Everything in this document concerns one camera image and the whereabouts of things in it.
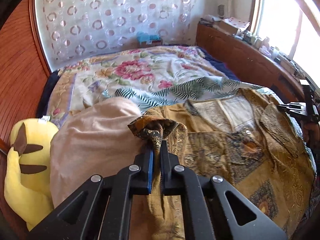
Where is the golden patterned shirt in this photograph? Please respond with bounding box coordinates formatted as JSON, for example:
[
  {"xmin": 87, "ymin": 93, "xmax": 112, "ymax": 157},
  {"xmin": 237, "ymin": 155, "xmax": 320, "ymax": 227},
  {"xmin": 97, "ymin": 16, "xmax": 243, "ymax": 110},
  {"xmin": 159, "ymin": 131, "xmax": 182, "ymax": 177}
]
[{"xmin": 129, "ymin": 88, "xmax": 314, "ymax": 237}]

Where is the person's right hand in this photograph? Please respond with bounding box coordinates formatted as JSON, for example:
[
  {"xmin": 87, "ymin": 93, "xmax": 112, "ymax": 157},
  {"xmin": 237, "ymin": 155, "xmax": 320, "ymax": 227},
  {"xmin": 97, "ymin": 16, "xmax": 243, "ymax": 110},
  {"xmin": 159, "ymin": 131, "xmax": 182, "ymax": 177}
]
[{"xmin": 301, "ymin": 121, "xmax": 319, "ymax": 150}]

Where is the yellow plush toy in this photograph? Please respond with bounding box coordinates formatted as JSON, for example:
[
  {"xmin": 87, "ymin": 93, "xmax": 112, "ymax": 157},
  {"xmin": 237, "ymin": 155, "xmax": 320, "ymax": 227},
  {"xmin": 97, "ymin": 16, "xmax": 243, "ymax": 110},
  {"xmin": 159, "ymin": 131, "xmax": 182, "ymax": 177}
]
[{"xmin": 4, "ymin": 118, "xmax": 58, "ymax": 231}]

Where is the wooden sideboard cabinet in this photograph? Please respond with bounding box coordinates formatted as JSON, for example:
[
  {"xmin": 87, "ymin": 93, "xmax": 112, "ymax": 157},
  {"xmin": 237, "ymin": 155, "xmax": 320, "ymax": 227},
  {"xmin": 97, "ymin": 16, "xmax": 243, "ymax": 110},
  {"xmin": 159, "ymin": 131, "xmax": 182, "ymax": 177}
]
[{"xmin": 196, "ymin": 23, "xmax": 304, "ymax": 102}]

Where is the beige pink pillow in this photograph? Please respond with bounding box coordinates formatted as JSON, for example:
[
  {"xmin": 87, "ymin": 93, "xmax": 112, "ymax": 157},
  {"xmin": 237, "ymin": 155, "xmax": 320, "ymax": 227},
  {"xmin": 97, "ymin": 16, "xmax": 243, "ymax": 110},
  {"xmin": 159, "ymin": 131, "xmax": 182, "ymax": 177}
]
[{"xmin": 50, "ymin": 97, "xmax": 145, "ymax": 206}]

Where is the cardboard box with cloth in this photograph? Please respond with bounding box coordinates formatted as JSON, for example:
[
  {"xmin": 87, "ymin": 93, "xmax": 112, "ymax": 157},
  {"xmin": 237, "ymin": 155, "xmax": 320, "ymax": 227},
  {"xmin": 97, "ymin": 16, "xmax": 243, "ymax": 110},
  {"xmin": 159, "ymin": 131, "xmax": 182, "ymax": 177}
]
[{"xmin": 219, "ymin": 17, "xmax": 250, "ymax": 35}]

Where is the palm leaf bedsheet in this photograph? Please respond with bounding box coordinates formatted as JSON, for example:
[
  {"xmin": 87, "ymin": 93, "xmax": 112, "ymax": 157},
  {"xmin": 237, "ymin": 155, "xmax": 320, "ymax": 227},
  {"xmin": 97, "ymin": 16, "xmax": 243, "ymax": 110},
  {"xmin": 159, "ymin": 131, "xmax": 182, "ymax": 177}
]
[{"xmin": 101, "ymin": 76, "xmax": 311, "ymax": 156}]

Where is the floral quilt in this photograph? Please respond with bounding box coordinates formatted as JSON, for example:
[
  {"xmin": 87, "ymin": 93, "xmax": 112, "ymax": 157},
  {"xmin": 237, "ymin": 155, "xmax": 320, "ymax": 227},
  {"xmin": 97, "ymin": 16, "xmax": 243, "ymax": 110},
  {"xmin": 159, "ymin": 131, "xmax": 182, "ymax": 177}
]
[{"xmin": 46, "ymin": 46, "xmax": 226, "ymax": 127}]

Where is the red wooden wardrobe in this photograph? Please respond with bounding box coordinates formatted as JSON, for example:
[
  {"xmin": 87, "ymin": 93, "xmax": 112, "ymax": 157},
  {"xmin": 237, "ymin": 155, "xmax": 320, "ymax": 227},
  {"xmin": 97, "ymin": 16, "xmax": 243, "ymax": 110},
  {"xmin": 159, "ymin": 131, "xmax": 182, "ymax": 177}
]
[{"xmin": 0, "ymin": 0, "xmax": 52, "ymax": 240}]

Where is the teal small box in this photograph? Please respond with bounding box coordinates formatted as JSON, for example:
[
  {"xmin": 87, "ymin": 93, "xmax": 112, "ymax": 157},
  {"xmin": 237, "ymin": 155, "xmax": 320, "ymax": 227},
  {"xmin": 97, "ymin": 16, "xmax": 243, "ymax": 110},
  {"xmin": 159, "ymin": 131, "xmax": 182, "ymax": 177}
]
[{"xmin": 136, "ymin": 32, "xmax": 163, "ymax": 48}]

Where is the sheer circle pattern curtain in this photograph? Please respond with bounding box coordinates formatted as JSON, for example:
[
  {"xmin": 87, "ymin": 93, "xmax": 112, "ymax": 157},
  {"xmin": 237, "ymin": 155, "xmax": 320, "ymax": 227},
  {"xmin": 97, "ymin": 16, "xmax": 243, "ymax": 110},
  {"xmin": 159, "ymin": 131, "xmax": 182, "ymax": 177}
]
[{"xmin": 35, "ymin": 0, "xmax": 196, "ymax": 70}]

